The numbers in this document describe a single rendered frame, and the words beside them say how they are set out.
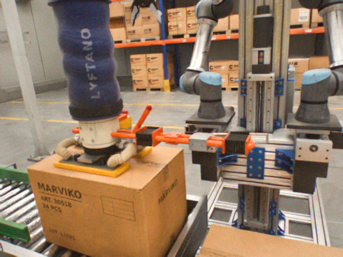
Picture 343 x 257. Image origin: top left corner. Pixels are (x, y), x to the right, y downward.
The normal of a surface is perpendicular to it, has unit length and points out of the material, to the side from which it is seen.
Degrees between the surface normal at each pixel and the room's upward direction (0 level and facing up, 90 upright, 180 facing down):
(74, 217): 90
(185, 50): 90
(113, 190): 90
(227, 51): 90
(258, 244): 0
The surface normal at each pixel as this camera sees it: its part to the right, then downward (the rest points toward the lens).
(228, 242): -0.07, -0.95
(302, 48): -0.39, 0.31
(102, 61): 0.63, -0.18
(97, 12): 0.79, 0.34
